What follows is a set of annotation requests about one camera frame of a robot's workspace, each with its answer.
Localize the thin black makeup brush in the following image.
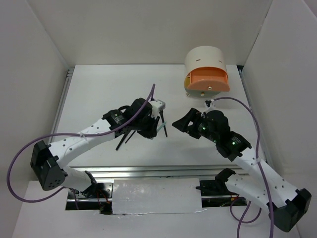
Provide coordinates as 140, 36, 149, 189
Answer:
125, 131, 136, 144

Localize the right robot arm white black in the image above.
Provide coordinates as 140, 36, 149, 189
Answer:
172, 108, 312, 232

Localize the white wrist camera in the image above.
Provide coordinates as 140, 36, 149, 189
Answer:
150, 99, 166, 119
204, 99, 216, 113

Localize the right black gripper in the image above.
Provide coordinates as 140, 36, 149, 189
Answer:
172, 107, 218, 142

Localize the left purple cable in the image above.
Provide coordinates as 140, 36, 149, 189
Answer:
6, 83, 157, 211

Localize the black round makeup brush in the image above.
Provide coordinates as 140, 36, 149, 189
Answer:
159, 111, 168, 137

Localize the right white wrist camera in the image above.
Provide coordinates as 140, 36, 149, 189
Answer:
204, 99, 216, 113

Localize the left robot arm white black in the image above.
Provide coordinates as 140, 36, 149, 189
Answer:
30, 98, 165, 198

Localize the round cream drawer organizer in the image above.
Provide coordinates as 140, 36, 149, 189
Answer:
184, 46, 230, 97

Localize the mint green makeup spatula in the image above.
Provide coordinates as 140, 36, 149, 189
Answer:
157, 122, 166, 133

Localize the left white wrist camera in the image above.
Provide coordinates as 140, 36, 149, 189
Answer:
150, 99, 166, 119

